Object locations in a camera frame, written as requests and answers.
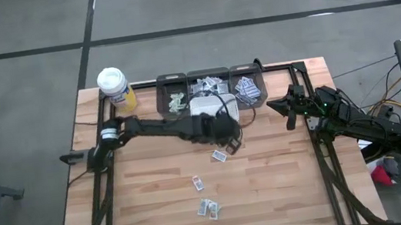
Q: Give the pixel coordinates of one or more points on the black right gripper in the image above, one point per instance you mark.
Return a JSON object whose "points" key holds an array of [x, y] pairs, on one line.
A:
{"points": [[297, 109]]}

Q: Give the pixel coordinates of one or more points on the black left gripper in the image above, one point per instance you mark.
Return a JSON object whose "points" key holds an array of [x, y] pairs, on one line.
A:
{"points": [[218, 129]]}

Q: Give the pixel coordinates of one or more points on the large blue-striped bandage packet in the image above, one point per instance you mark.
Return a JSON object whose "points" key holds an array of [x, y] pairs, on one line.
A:
{"points": [[250, 86]]}

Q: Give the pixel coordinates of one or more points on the white navy pad packet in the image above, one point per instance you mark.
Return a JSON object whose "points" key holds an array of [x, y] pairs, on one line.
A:
{"points": [[202, 84]]}

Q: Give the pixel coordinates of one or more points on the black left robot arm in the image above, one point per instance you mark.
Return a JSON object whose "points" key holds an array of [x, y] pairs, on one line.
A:
{"points": [[156, 128]]}

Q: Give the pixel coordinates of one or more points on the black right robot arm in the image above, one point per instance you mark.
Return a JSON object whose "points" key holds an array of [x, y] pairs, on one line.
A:
{"points": [[365, 122]]}

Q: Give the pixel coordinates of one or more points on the white plastic bin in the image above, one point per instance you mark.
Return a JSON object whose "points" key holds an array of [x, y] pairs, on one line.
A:
{"points": [[199, 105]]}

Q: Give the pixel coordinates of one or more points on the translucent grey plastic bin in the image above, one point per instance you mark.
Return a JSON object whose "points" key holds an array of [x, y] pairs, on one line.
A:
{"points": [[232, 73], [162, 90], [192, 75]]}

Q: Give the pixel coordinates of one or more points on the white paper sheet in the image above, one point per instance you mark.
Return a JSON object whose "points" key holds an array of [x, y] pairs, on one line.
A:
{"points": [[363, 143]]}

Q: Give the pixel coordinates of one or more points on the red cloth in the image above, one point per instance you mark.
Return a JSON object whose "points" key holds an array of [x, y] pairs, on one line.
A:
{"points": [[381, 176]]}

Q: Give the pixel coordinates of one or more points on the grey cloth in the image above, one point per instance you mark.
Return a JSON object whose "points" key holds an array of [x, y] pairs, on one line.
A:
{"points": [[391, 165]]}

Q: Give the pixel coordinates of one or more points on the yellow Lysol wipes canister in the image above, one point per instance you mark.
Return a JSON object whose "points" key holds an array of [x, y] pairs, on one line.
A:
{"points": [[118, 90]]}

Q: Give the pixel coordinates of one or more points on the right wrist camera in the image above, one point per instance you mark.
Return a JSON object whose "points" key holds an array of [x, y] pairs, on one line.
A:
{"points": [[296, 90]]}

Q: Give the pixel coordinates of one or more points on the black aluminium table frame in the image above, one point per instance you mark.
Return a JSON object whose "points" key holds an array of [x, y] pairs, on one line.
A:
{"points": [[280, 67]]}

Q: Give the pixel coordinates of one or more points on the black frame camera mount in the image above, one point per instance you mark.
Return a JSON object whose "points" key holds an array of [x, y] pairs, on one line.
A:
{"points": [[258, 64]]}

